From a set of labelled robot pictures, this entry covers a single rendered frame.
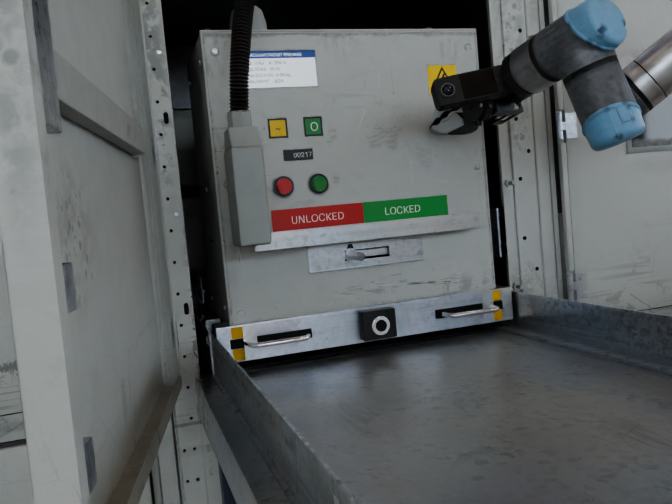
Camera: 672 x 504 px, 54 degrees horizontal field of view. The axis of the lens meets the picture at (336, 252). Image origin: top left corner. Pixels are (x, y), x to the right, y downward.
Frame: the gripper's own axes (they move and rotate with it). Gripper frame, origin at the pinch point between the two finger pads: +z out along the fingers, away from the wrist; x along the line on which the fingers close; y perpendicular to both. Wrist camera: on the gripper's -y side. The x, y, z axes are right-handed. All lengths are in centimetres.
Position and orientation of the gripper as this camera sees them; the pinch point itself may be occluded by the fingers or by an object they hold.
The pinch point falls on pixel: (431, 126)
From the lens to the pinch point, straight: 118.7
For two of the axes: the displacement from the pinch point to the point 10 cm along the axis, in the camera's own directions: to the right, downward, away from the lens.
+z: -5.0, 2.5, 8.3
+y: 8.4, -1.1, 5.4
